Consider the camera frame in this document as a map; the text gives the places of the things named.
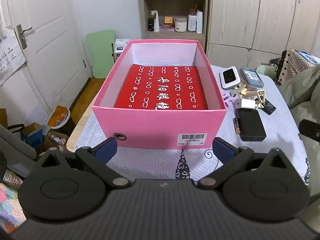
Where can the pink cardboard box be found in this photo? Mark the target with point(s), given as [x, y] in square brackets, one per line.
[150, 127]

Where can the red printed cloth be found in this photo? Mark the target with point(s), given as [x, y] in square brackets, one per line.
[162, 92]

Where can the green blanket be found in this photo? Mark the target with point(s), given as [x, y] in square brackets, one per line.
[302, 90]

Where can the patterned tote bag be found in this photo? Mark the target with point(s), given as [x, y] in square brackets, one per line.
[297, 62]

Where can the white pocket router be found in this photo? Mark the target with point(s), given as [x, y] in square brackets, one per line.
[228, 77]

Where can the colourful cloth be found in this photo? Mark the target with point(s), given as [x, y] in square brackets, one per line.
[10, 202]

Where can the small orange box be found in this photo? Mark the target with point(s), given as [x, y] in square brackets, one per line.
[168, 20]

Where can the wooden bookshelf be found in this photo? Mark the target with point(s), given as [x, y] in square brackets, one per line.
[175, 35]

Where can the wooden wardrobe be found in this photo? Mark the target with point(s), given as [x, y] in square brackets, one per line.
[250, 17]

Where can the black bottle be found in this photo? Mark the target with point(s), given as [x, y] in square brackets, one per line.
[150, 25]

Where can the white bottle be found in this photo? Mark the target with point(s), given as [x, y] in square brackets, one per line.
[199, 22]

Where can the wooden bed frame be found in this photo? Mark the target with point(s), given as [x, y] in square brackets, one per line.
[75, 133]

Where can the white door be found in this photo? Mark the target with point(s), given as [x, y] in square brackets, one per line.
[55, 30]

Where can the white tube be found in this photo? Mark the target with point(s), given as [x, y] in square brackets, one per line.
[156, 22]

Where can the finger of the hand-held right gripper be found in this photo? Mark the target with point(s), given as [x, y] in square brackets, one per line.
[310, 130]

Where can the black power bank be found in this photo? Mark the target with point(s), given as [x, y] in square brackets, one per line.
[250, 125]

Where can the white jar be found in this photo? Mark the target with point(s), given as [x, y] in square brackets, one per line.
[180, 25]

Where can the white can with red cap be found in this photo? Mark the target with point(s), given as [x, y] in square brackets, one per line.
[192, 22]

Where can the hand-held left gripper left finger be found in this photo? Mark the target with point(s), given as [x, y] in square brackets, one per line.
[110, 147]

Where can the purple clip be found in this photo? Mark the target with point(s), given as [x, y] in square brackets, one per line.
[228, 102]

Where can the trash bin with orange bag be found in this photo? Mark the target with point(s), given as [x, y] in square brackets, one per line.
[58, 116]

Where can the black card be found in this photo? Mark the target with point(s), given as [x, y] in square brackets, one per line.
[269, 107]

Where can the flat pink box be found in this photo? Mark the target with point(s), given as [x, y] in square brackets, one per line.
[167, 28]

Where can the beige phone holder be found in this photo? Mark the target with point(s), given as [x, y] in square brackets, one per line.
[250, 93]

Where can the gold keys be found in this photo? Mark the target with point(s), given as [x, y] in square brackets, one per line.
[238, 90]

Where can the green board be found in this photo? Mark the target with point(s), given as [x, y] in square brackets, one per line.
[100, 55]

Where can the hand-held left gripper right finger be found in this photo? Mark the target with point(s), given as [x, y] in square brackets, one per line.
[222, 148]

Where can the small open brown carton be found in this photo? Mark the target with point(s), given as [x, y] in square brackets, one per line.
[56, 141]

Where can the white charger plug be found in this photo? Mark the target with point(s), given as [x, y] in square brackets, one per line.
[246, 104]

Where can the black and gold battery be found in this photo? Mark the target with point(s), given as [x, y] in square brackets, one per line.
[236, 127]

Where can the blue cardboard box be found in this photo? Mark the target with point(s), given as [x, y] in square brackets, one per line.
[32, 137]

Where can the white tissue pack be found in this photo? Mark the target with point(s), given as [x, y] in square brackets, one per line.
[120, 46]

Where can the grey pocket router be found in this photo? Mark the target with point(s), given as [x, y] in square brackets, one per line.
[251, 76]

